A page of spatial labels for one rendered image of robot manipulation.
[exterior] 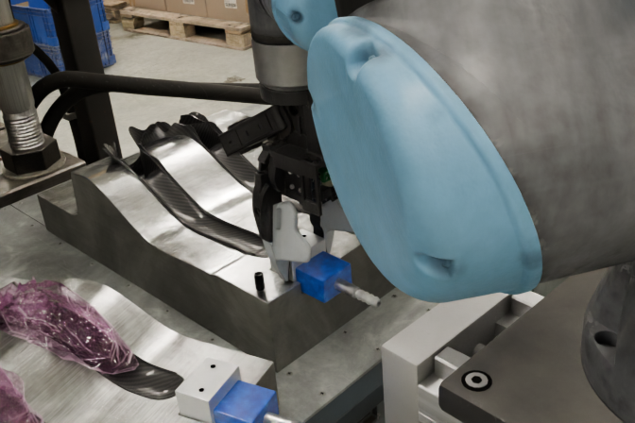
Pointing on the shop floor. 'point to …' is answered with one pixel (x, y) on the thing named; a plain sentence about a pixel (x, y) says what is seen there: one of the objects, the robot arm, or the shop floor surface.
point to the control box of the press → (72, 25)
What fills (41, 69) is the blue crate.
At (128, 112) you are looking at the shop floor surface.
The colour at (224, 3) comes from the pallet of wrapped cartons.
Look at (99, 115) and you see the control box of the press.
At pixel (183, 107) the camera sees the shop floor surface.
